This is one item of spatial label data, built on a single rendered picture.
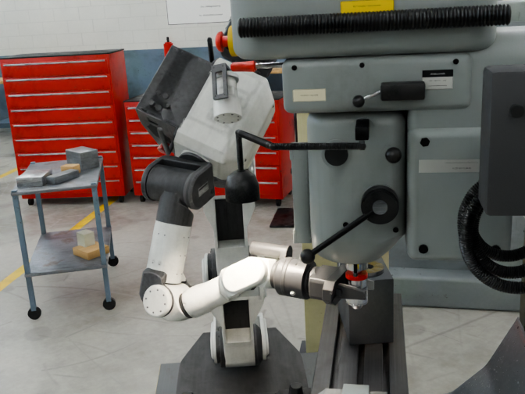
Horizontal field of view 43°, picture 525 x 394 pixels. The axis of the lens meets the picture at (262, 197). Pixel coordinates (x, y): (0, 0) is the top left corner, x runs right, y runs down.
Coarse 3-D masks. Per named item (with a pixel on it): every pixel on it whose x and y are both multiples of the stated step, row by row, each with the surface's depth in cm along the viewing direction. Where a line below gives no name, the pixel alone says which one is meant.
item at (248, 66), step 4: (232, 64) 143; (236, 64) 142; (240, 64) 142; (244, 64) 142; (248, 64) 142; (252, 64) 142; (256, 64) 142; (260, 64) 142; (264, 64) 142; (268, 64) 142; (272, 64) 141; (276, 64) 141; (280, 64) 141; (232, 68) 143; (236, 68) 143; (240, 68) 142; (244, 68) 142; (248, 68) 142; (252, 68) 142; (256, 68) 142; (260, 68) 142; (264, 68) 142; (268, 68) 142
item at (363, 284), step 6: (348, 282) 141; (354, 282) 140; (360, 282) 140; (366, 282) 141; (366, 288) 141; (366, 294) 142; (348, 300) 142; (354, 300) 141; (360, 300) 141; (366, 300) 142
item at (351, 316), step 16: (368, 272) 175; (384, 272) 177; (384, 288) 174; (368, 304) 175; (384, 304) 175; (352, 320) 176; (368, 320) 176; (384, 320) 177; (352, 336) 178; (368, 336) 178; (384, 336) 178
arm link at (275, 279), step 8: (256, 248) 153; (264, 248) 152; (272, 248) 151; (280, 248) 150; (288, 248) 150; (264, 256) 153; (272, 256) 151; (280, 256) 150; (288, 256) 150; (272, 264) 150; (280, 264) 147; (272, 272) 149; (280, 272) 146; (272, 280) 149; (280, 280) 146; (280, 288) 147
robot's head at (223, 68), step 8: (216, 64) 156; (224, 64) 155; (216, 72) 156; (224, 72) 154; (232, 72) 157; (224, 80) 154; (216, 88) 155; (224, 88) 153; (216, 96) 154; (224, 96) 153
